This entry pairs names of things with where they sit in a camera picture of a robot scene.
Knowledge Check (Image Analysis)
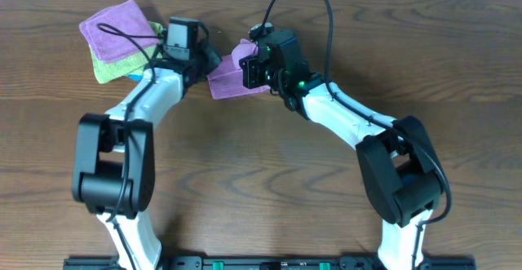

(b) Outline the folded green cloth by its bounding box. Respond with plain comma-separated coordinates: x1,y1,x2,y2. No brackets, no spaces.
89,20,166,85

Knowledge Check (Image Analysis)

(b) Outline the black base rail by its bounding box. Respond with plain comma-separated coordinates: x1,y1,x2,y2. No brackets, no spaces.
63,255,477,270

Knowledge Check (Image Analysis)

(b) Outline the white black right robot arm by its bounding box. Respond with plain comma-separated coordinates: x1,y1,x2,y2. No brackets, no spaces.
239,24,449,269

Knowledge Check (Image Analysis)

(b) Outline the folded purple cloth on stack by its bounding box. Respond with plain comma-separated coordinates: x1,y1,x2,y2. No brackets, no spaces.
79,0,159,63

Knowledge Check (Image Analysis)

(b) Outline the purple microfiber cloth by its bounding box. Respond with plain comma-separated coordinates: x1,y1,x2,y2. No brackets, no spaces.
207,38,269,100

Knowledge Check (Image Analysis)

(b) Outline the folded blue cloth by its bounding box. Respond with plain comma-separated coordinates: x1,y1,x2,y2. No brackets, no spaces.
126,74,143,82

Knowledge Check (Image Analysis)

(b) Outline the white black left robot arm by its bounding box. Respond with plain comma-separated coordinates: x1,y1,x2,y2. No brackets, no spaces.
64,45,221,269

